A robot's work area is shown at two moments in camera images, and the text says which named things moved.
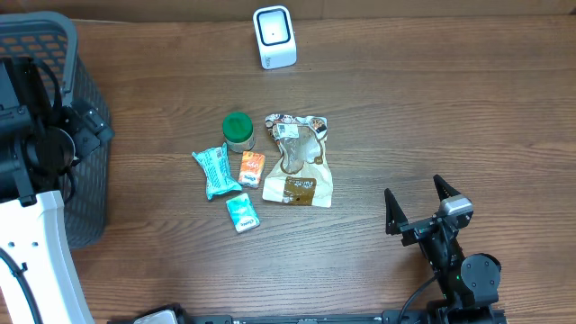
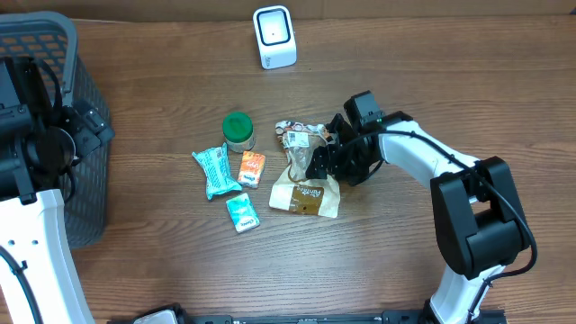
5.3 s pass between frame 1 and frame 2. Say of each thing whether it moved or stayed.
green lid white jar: stayed
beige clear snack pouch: moved
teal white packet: stayed
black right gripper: moved
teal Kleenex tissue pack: stayed
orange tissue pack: stayed
